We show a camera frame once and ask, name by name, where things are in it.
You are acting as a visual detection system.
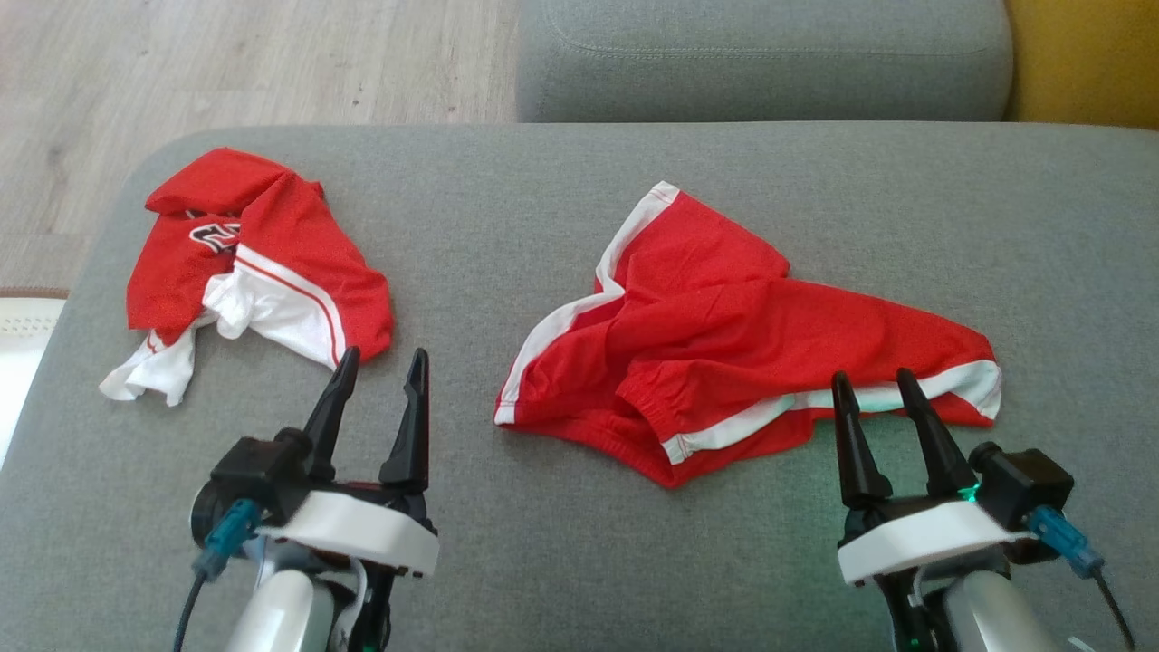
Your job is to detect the white laundry basket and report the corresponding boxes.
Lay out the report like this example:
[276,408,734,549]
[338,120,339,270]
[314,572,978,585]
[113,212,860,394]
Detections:
[0,288,70,467]

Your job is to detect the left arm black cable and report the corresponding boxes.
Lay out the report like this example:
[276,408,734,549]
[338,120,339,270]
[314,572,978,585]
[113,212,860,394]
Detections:
[174,500,262,652]

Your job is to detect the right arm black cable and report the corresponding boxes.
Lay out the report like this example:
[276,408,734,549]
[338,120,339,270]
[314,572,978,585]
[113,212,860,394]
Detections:
[1028,505,1138,652]

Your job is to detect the grey fabric ottoman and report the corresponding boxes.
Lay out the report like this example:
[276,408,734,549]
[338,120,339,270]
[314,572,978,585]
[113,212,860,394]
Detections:
[0,122,1159,652]

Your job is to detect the yellow sofa backrest cushion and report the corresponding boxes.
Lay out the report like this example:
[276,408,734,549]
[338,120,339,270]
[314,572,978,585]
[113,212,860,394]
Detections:
[1003,0,1159,129]

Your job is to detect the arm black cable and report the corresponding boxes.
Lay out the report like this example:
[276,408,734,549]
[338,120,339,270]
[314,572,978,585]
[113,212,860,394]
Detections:
[1028,505,1138,652]
[174,500,262,652]

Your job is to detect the red shorts with white stripe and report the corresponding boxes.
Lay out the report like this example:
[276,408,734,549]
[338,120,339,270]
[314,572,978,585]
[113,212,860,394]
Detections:
[494,181,1003,490]

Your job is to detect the red white basketball jersey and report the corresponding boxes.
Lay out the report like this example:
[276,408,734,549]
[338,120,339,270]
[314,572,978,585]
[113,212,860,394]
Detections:
[100,148,395,407]

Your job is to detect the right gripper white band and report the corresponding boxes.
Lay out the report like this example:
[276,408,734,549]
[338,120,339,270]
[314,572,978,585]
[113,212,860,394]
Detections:
[831,368,1035,587]

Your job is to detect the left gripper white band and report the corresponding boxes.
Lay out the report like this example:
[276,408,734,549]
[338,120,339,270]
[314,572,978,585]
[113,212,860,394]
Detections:
[256,347,442,579]

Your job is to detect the grey sofa seat cushion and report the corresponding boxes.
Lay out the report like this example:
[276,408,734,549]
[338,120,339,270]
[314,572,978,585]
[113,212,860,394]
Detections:
[516,0,1013,123]

